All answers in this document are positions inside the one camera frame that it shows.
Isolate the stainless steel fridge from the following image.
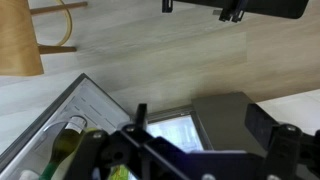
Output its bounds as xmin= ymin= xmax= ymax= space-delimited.
xmin=147 ymin=92 xmax=266 ymax=156

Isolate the open fridge door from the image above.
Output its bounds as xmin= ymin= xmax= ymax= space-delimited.
xmin=0 ymin=74 xmax=131 ymax=180

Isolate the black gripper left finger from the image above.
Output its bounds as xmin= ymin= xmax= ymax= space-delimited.
xmin=63 ymin=103 xmax=149 ymax=180

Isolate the yellow drink bottle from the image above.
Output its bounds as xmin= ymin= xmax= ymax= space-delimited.
xmin=109 ymin=165 xmax=129 ymax=180

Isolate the dark green wine bottle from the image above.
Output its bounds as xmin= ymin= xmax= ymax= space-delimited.
xmin=39 ymin=116 xmax=87 ymax=180

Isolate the black camera bar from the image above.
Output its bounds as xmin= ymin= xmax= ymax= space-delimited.
xmin=162 ymin=0 xmax=309 ymax=23

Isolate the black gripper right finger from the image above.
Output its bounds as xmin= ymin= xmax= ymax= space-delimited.
xmin=245 ymin=104 xmax=320 ymax=180

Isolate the wooden stool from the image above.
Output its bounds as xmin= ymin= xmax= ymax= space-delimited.
xmin=0 ymin=0 xmax=88 ymax=76

